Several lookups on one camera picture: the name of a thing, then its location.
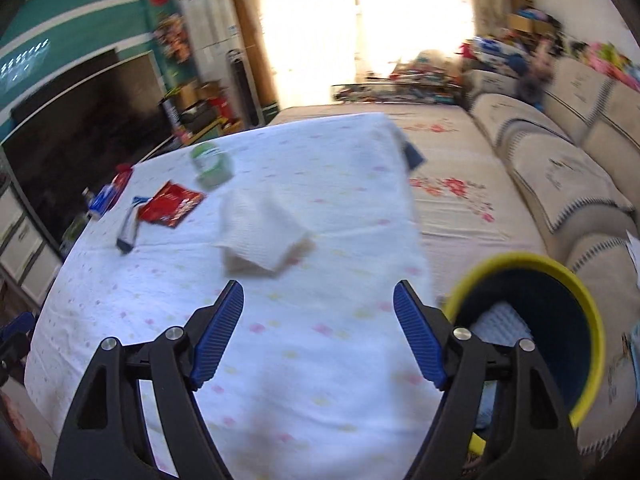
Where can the blue bin with yellow rim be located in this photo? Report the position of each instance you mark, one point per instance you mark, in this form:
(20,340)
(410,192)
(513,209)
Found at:
(550,320)

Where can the stack of cardboard boxes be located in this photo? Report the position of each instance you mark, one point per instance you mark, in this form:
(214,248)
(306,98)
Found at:
(520,5)

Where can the red canister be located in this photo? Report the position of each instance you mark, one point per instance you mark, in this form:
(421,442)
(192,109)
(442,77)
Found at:
(222,107)

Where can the red snack packet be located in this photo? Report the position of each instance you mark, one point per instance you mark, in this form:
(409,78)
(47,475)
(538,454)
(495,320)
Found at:
(170,205)

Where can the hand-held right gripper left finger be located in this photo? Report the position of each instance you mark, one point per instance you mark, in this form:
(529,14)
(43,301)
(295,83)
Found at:
(217,335)

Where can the pile of plush toys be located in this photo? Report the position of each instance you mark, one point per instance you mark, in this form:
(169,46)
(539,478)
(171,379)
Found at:
(605,57)

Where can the large curved black television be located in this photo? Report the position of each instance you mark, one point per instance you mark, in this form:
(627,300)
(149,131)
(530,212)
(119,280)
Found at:
(75,135)

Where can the white star print bag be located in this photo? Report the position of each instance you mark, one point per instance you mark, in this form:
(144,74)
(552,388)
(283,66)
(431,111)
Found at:
(492,47)

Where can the cream patterned curtains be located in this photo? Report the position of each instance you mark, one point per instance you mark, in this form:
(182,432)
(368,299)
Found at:
(310,35)

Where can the white paper towel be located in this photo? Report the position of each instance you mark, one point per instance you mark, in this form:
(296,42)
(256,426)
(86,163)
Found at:
(500,325)
(260,235)

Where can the clear water bottle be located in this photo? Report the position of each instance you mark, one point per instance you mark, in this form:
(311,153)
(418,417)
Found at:
(88,200)

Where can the black tower fan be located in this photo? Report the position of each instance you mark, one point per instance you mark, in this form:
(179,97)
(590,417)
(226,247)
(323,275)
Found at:
(242,90)

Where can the white plastic drawer unit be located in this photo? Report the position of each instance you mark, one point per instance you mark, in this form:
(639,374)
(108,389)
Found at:
(20,245)

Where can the dark blue cloth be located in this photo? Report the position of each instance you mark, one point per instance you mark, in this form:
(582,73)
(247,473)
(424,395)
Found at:
(412,155)

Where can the beige sofa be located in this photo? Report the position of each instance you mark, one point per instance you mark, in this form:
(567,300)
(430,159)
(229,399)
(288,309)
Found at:
(550,160)

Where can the brown cardboard box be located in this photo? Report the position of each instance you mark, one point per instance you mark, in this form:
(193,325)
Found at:
(197,94)

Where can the blue tissue packet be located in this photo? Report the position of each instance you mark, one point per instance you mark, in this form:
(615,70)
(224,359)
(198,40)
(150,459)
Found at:
(102,200)

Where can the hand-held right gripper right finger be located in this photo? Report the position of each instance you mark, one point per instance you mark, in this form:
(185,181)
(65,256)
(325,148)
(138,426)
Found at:
(420,335)

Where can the dark blue cushion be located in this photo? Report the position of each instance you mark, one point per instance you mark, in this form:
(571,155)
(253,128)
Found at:
(532,85)

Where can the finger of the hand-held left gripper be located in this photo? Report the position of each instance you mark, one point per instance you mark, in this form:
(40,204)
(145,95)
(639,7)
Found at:
(16,327)

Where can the light green box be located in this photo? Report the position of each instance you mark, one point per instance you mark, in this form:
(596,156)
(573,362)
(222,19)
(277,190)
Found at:
(212,167)

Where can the beige floral cover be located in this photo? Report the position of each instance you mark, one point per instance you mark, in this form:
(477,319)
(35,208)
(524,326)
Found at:
(450,135)

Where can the yellow and green television cabinet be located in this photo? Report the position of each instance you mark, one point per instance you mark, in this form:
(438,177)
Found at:
(212,131)

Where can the plastic bag with greens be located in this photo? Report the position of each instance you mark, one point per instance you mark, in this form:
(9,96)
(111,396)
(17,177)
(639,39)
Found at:
(75,232)

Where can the dark green box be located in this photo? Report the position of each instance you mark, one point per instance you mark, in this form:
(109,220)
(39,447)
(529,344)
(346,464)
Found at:
(269,112)

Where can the white dotted tablecloth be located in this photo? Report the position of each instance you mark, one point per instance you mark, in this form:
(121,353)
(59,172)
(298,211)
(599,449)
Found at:
(300,360)

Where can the floral wall decoration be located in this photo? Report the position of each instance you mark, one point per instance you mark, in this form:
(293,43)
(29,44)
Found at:
(172,37)

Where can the blue white wrapper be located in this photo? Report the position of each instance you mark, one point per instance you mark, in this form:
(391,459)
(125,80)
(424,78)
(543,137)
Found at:
(129,227)

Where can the person's left forearm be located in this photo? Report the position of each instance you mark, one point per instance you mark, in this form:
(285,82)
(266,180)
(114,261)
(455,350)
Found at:
(15,420)

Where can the tall white blue box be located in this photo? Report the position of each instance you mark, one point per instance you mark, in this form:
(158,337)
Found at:
(171,112)

